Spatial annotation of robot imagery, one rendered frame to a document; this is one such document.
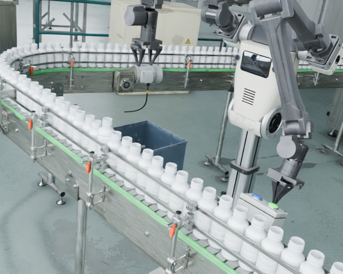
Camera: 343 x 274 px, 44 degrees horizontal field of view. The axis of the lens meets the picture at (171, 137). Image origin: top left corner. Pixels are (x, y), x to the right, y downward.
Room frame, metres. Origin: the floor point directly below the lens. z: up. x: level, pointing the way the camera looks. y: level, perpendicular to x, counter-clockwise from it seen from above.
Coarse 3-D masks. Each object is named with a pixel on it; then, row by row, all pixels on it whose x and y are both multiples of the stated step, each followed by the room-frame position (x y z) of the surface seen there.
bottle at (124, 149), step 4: (124, 136) 1.40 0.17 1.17; (128, 136) 1.41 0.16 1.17; (124, 140) 1.38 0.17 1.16; (128, 140) 1.38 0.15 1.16; (124, 144) 1.38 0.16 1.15; (128, 144) 1.38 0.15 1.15; (120, 148) 1.38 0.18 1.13; (124, 148) 1.37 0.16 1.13; (128, 148) 1.38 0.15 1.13; (120, 152) 1.37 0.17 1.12; (124, 152) 1.37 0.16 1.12; (128, 152) 1.37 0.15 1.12; (124, 156) 1.36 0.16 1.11; (120, 160) 1.37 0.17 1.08; (120, 164) 1.37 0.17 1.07; (124, 164) 1.36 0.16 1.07; (120, 168) 1.37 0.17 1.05; (124, 168) 1.36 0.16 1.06; (120, 172) 1.37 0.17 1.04; (124, 172) 1.36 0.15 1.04; (116, 176) 1.38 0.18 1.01
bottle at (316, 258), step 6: (312, 252) 0.87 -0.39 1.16; (318, 252) 0.87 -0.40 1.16; (312, 258) 0.85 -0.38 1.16; (318, 258) 0.87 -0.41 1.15; (306, 264) 0.86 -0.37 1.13; (312, 264) 0.84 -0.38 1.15; (318, 264) 0.84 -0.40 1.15; (300, 270) 0.85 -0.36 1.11; (306, 270) 0.84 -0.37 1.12; (312, 270) 0.84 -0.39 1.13; (318, 270) 0.84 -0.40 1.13
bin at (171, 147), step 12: (132, 132) 2.08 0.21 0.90; (144, 132) 2.14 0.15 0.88; (156, 132) 2.09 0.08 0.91; (168, 132) 2.03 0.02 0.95; (144, 144) 2.15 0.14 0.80; (156, 144) 2.08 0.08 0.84; (168, 144) 2.02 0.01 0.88; (180, 144) 1.91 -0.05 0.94; (168, 156) 1.86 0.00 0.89; (180, 156) 1.92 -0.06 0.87; (180, 168) 1.93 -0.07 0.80
